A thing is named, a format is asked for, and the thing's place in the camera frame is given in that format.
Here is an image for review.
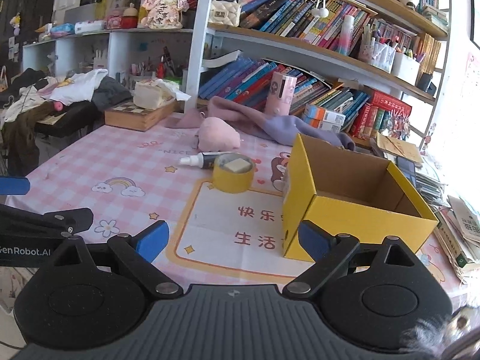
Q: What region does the white spray bottle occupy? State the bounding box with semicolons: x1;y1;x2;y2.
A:
179;152;223;169

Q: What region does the yellow tape roll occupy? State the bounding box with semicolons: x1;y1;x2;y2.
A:
212;153;256;194

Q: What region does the yellow cardboard box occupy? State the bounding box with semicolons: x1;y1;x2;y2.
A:
282;134;438;262

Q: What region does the pile of clothes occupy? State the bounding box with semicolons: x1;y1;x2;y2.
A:
1;68;132;176

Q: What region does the pink checkered tablecloth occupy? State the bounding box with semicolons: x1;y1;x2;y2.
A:
0;115;470;308

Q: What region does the wooden chess box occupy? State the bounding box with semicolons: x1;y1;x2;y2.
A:
104;100;176;132

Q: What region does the white eraser block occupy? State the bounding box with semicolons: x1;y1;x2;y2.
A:
224;158;251;174

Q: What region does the stack of papers books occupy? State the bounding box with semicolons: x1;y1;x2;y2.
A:
371;132;480;285

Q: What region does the pink purple cloth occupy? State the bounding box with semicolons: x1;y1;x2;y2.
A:
164;96;356;151

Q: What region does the white orange medicine box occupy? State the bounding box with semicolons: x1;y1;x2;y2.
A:
302;105;346;133

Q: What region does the pink plush toy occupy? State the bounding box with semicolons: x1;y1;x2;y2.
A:
198;117;241;152

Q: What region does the red book set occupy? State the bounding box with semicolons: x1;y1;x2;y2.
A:
348;88;412;140

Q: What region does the tissue pack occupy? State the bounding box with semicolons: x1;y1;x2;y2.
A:
133;79;191;111

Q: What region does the pink cylindrical case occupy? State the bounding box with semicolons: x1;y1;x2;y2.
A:
264;72;297;116

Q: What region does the white pen holder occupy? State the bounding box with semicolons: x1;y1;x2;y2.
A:
391;52;420;86

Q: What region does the white bookshelf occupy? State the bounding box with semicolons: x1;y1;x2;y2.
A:
23;0;449;146

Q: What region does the pink doll figure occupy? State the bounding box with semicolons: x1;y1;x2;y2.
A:
141;0;190;29

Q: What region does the white quilted handbag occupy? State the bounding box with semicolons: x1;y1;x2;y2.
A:
208;0;242;27

